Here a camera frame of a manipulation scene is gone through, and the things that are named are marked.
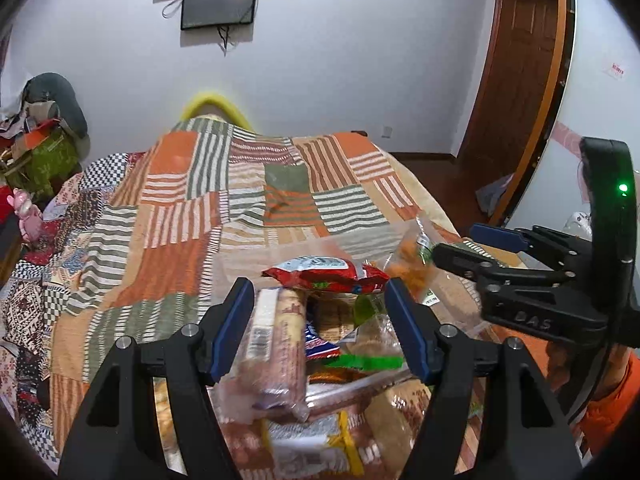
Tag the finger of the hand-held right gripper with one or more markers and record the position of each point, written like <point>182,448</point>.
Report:
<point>460,260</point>
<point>497,236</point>

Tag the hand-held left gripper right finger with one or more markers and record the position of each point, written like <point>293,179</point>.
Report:
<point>405,330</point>

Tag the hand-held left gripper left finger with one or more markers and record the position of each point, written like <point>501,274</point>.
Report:
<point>232,330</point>

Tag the brown wafer bar packet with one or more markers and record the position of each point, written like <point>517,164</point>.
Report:
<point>277,350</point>

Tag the clear packet of orange snacks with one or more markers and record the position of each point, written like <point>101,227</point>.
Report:
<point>410,265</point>

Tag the clear plastic container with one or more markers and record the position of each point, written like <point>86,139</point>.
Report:
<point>320,242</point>

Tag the person's right forearm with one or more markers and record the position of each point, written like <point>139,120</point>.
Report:
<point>610,400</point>

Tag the green jelly cup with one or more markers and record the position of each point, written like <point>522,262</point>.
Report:
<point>367,308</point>

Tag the small green packet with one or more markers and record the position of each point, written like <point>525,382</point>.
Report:
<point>360,362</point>

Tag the brown biscuit packet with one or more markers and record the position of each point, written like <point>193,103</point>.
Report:
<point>335,319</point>

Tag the blue chip bag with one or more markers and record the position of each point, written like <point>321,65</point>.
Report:
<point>317,342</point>

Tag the red packet with white label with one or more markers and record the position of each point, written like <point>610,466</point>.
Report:
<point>325,276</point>

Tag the striped orange patchwork blanket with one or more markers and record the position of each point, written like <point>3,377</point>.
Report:
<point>210,200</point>

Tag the orange biscuit packet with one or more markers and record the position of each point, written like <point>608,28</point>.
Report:
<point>310,445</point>

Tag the brown wooden door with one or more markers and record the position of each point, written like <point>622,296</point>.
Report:
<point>515,60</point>

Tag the red and white sticker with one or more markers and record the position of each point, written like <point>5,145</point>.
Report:
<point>618,70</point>

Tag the white sliding wardrobe door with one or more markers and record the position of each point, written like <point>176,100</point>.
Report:
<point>600,60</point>

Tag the checkered patchwork quilt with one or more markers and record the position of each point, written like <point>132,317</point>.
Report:
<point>30,280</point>

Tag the yellow cushion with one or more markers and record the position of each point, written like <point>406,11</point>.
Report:
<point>215,102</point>

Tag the pink toy figure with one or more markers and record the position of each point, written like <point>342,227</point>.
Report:
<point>27,212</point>

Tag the green patterned bag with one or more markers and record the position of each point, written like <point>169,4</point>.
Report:
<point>42,157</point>

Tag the grey plush pillow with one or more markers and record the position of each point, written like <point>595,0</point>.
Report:
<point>57,97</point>

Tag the pile of clothes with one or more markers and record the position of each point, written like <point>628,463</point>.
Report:
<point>15,122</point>

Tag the small black wall monitor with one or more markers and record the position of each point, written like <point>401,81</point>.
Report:
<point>220,4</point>

